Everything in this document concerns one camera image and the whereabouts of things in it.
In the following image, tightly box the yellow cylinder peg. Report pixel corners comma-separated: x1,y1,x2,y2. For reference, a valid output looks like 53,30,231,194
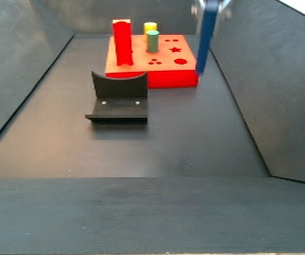
144,22,156,33

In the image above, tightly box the tall red arch block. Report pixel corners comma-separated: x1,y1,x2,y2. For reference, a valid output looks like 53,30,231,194
111,19,133,66

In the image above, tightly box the green cylinder peg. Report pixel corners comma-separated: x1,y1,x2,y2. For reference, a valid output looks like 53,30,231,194
146,30,158,53

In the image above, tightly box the red shape-sorting board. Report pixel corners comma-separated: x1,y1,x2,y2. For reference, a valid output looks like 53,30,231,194
105,35,197,89

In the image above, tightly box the blue square-circle peg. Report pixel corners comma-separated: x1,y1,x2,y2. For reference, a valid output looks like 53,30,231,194
194,0,218,75

